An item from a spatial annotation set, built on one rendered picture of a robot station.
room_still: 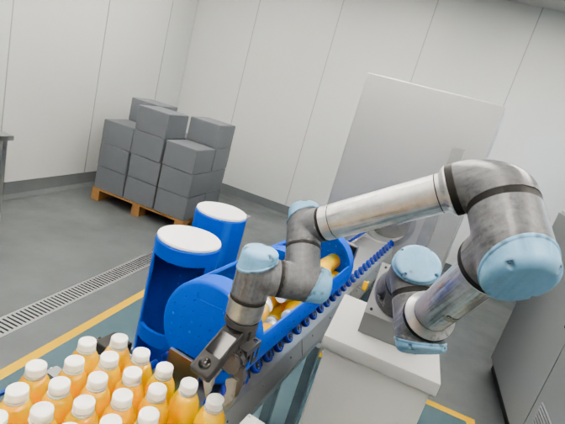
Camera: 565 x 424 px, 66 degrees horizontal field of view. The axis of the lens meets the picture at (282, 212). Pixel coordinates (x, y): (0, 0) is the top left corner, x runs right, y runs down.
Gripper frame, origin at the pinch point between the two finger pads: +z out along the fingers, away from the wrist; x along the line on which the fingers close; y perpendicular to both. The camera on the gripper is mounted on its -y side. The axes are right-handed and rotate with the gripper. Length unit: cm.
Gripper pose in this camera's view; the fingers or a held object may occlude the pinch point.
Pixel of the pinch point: (215, 400)
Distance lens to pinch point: 101.3
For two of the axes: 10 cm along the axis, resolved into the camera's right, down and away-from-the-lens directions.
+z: -2.6, 9.3, 2.7
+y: 4.4, -1.3, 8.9
